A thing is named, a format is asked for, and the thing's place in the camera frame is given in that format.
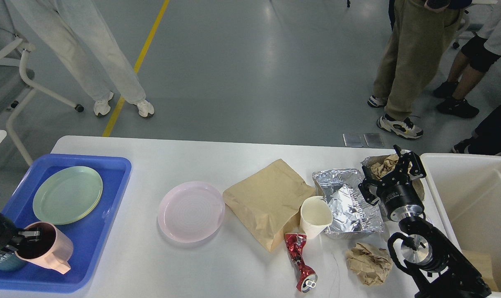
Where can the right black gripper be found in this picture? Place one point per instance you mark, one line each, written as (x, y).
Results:
(397, 194)

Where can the pink mug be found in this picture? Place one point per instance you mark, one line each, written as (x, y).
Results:
(52, 251)

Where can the brown paper bag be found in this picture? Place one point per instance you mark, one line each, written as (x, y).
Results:
(268, 202)

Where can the pink plate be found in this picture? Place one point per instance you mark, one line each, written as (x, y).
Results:
(191, 212)

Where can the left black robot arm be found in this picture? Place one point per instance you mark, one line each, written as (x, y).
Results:
(23, 246)

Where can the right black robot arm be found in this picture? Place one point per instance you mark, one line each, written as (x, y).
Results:
(420, 250)

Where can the foil bowl with paper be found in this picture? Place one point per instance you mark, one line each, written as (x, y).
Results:
(381, 165)

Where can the teal mug yellow inside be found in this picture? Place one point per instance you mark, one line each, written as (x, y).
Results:
(10, 262)

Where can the blue plastic tray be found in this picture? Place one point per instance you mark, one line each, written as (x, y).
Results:
(88, 235)

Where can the crumpled aluminium foil tray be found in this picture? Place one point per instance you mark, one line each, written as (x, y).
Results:
(352, 216)

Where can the green plate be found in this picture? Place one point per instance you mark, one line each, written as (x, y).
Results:
(68, 195)

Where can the floor outlet plates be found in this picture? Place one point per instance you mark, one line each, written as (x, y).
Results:
(364, 140)

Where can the white plastic bin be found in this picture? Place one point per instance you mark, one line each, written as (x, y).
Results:
(468, 188)

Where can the white paper cup upright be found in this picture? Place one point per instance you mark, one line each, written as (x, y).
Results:
(315, 216)

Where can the crumpled brown paper ball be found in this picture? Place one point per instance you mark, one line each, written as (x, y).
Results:
(371, 264)

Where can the crushed red can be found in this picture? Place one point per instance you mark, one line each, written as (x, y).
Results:
(307, 277)

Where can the grey office chair left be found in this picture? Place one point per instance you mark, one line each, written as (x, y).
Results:
(17, 86)

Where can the person in khaki trousers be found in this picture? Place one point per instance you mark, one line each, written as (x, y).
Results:
(421, 33)

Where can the person in black shorts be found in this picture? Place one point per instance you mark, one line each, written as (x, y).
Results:
(469, 67)

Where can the person in white trousers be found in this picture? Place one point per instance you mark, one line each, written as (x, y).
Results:
(67, 27)

